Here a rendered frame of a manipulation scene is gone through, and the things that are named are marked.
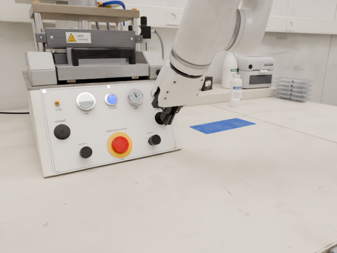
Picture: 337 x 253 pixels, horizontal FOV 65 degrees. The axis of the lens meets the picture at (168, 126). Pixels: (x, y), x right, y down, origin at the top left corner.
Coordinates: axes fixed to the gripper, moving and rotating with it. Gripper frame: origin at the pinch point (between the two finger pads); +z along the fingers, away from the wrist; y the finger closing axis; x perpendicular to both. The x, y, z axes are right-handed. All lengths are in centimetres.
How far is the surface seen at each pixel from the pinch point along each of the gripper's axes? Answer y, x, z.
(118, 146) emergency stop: 12.8, 3.0, 4.8
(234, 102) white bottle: -53, -23, 25
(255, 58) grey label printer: -80, -46, 19
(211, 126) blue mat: -25.1, -5.7, 16.1
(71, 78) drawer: 20.3, -12.0, -3.4
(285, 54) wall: -138, -68, 34
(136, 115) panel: 6.6, -3.2, 2.3
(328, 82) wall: -194, -54, 52
